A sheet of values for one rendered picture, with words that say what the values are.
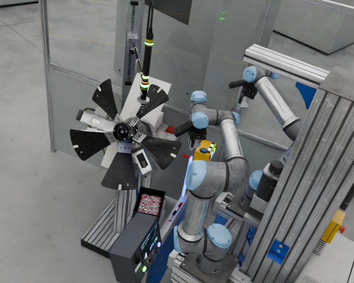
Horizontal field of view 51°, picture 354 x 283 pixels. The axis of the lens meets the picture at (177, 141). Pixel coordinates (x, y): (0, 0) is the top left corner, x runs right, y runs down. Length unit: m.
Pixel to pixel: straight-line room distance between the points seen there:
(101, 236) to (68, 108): 1.22
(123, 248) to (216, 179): 0.52
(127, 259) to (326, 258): 0.90
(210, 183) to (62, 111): 2.45
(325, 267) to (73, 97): 2.49
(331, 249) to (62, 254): 2.04
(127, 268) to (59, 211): 1.86
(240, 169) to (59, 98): 2.43
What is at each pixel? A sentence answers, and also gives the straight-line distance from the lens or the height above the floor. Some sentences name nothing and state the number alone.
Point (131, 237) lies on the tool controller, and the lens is 1.69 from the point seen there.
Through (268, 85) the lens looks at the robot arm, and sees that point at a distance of 1.89.
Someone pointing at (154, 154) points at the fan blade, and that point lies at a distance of 2.23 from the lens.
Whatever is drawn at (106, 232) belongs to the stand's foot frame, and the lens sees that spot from 3.19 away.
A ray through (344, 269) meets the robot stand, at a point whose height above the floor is 1.23.
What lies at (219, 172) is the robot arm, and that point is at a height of 1.67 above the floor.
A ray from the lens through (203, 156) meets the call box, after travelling 2.45.
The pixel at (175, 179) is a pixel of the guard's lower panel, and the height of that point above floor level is 0.29.
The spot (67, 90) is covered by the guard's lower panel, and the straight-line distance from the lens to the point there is 3.48.
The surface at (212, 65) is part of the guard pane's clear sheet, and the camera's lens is 2.70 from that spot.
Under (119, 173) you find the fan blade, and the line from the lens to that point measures 2.31.
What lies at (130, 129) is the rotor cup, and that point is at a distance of 2.26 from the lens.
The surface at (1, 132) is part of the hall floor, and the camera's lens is 4.38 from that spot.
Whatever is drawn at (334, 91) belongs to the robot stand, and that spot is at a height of 2.03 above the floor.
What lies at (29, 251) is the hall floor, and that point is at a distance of 3.23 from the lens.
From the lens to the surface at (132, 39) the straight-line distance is 2.60.
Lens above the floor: 2.58
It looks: 37 degrees down
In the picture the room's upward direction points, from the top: 10 degrees clockwise
